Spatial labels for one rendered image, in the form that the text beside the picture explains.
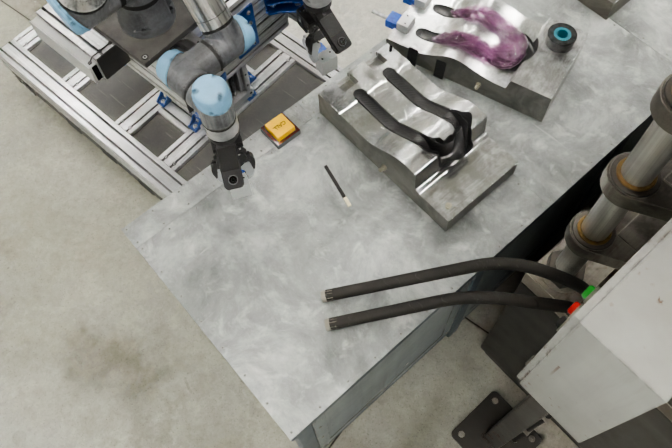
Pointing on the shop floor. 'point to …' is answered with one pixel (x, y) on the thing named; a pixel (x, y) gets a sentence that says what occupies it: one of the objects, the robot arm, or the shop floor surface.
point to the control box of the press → (592, 360)
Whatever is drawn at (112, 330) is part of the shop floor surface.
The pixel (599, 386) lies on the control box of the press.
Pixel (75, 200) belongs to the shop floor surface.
